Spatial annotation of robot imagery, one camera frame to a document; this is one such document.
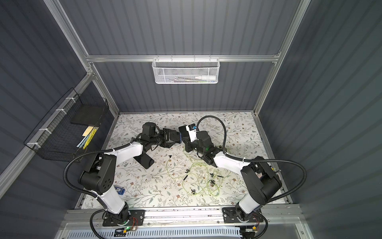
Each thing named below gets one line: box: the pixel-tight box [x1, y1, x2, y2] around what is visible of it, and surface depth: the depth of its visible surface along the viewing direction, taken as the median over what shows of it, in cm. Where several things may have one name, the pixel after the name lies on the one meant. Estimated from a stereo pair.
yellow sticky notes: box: [82, 125, 95, 137], surface depth 77 cm
